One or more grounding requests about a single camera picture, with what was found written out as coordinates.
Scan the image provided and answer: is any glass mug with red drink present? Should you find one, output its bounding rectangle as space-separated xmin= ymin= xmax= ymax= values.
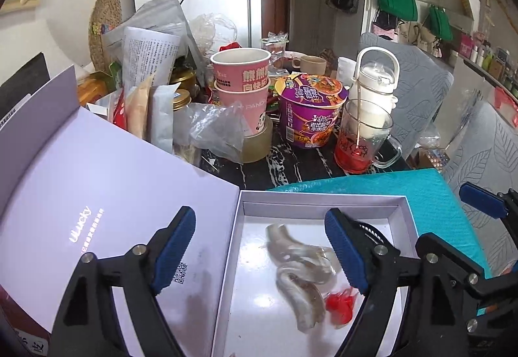
xmin=334 ymin=99 xmax=403 ymax=175

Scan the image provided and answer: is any clear plastic wrap bag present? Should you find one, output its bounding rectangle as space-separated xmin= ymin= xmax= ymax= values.
xmin=190 ymin=13 xmax=239 ymax=54

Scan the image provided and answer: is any crumpled clear plastic bag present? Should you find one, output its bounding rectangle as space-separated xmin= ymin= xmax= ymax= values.
xmin=188 ymin=102 xmax=247 ymax=161

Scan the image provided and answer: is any teal padded mat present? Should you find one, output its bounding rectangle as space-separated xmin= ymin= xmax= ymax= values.
xmin=265 ymin=169 xmax=492 ymax=317

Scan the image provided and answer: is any clear hair claw clip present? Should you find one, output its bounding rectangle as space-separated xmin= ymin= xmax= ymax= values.
xmin=275 ymin=266 xmax=326 ymax=331
xmin=265 ymin=223 xmax=338 ymax=285

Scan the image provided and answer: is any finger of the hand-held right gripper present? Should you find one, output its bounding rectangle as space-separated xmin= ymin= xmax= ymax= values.
xmin=459 ymin=268 xmax=518 ymax=307
xmin=459 ymin=182 xmax=518 ymax=220

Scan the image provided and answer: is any grey-white packet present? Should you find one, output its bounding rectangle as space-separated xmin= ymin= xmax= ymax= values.
xmin=150 ymin=83 xmax=181 ymax=153

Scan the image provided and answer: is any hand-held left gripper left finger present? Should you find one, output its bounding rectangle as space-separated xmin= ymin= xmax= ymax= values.
xmin=52 ymin=205 xmax=197 ymax=357

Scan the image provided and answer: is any grey mailer bag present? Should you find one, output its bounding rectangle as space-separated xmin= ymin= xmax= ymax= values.
xmin=103 ymin=0 xmax=209 ymax=86

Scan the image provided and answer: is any purple instant noodle bowl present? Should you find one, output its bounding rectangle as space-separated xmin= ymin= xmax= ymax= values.
xmin=274 ymin=73 xmax=351 ymax=150

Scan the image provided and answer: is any pink panda paper cup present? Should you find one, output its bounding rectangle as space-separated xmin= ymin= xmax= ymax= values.
xmin=214 ymin=80 xmax=271 ymax=135

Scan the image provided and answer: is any printed paper sheet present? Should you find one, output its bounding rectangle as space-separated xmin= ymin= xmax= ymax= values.
xmin=122 ymin=26 xmax=183 ymax=99

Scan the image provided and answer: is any thin metal stirring stick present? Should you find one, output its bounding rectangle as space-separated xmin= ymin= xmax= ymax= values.
xmin=355 ymin=100 xmax=364 ymax=151

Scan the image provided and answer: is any grey leaf-pattern chair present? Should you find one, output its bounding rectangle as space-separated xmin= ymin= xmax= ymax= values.
xmin=358 ymin=32 xmax=454 ymax=157
xmin=443 ymin=100 xmax=518 ymax=277

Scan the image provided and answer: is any white cup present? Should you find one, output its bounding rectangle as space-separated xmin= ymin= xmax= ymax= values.
xmin=337 ymin=57 xmax=359 ymax=88

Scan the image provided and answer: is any round woven straw mat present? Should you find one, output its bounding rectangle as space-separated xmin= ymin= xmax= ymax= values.
xmin=88 ymin=0 xmax=123 ymax=72

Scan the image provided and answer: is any gold tin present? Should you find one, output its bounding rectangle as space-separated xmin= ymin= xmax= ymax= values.
xmin=170 ymin=69 xmax=199 ymax=93

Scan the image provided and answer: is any beige packet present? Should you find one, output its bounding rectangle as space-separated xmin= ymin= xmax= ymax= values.
xmin=125 ymin=76 xmax=156 ymax=139

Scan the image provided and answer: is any small red hair clip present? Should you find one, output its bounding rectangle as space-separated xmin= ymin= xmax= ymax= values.
xmin=326 ymin=287 xmax=361 ymax=327

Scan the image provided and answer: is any beige mug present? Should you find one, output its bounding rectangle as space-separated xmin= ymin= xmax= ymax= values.
xmin=291 ymin=55 xmax=326 ymax=76

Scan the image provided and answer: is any black flat box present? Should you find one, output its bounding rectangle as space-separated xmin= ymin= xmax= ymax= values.
xmin=0 ymin=53 xmax=51 ymax=109

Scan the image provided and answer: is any glass jar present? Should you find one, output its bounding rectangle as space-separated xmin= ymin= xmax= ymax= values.
xmin=261 ymin=33 xmax=290 ymax=70

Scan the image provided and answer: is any gold-lidded jar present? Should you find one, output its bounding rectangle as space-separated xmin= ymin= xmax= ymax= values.
xmin=173 ymin=90 xmax=193 ymax=111

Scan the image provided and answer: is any clear tape roll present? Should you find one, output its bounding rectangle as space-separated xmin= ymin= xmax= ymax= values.
xmin=220 ymin=120 xmax=274 ymax=164

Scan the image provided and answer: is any row of small bottles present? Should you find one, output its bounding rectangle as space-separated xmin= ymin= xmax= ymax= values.
xmin=457 ymin=31 xmax=518 ymax=96

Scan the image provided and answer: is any white bottle with loop handle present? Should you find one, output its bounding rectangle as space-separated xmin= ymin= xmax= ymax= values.
xmin=349 ymin=46 xmax=401 ymax=129

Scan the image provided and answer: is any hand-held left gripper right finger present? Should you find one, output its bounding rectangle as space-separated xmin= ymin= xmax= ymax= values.
xmin=325 ymin=208 xmax=466 ymax=357

